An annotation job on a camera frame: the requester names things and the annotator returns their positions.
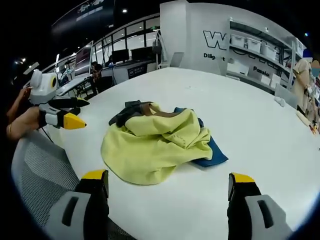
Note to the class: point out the small white object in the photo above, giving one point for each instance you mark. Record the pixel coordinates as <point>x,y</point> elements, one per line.
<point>280,101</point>

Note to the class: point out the white flat box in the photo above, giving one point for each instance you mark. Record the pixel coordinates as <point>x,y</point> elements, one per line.
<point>237,68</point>

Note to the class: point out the blue garment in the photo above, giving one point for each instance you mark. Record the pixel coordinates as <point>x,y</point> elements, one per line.
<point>212,155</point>

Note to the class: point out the grey mesh office chair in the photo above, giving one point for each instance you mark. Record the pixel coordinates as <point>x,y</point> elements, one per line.
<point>42,172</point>

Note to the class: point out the white metal shelf rack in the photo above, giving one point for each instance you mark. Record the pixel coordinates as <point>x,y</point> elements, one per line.
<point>270,50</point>

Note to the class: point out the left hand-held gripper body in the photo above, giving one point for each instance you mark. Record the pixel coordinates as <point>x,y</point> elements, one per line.
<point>42,87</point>

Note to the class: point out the person's left hand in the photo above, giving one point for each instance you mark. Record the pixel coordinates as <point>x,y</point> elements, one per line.
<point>25,120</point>

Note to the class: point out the white chair back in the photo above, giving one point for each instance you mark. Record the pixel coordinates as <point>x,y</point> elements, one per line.
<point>177,59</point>

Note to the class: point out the yellow garment with brown trim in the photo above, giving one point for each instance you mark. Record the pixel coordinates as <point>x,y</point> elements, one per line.
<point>150,150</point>

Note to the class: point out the grey chair back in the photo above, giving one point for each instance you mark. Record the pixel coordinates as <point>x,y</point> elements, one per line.
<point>286,96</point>

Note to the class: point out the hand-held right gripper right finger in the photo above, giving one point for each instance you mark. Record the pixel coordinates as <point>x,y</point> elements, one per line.
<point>252,207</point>

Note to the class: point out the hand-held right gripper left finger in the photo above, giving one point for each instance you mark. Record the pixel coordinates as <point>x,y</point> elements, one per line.
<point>86,205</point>

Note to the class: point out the desk with black front panel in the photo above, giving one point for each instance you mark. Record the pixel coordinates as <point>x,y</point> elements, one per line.
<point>136,70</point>

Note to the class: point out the wooden stick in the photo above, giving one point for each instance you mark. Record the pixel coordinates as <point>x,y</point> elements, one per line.
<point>306,119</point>

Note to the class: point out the large tilted display screen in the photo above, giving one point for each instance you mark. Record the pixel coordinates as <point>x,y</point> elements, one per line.
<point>83,58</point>

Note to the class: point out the white storage box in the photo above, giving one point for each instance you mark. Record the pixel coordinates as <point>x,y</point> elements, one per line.
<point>238,41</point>
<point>253,45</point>
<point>268,52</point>

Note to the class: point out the black computer monitor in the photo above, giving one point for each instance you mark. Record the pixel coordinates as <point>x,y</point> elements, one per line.
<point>120,55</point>
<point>141,53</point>

